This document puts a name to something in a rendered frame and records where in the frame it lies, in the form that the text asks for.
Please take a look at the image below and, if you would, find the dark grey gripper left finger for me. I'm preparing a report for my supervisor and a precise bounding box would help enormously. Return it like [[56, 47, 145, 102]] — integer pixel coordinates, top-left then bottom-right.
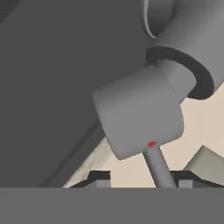
[[69, 170, 112, 189]]

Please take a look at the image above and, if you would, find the grey tap lever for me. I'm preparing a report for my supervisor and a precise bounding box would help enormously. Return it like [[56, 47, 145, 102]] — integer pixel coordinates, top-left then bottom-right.
[[143, 142, 178, 189]]

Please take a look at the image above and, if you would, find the grey metal tap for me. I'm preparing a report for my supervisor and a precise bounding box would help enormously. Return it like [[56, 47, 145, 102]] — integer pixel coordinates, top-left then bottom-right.
[[92, 0, 224, 161]]

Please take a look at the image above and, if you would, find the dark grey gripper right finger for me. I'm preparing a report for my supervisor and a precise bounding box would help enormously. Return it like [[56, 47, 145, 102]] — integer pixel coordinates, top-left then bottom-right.
[[171, 170, 224, 189]]

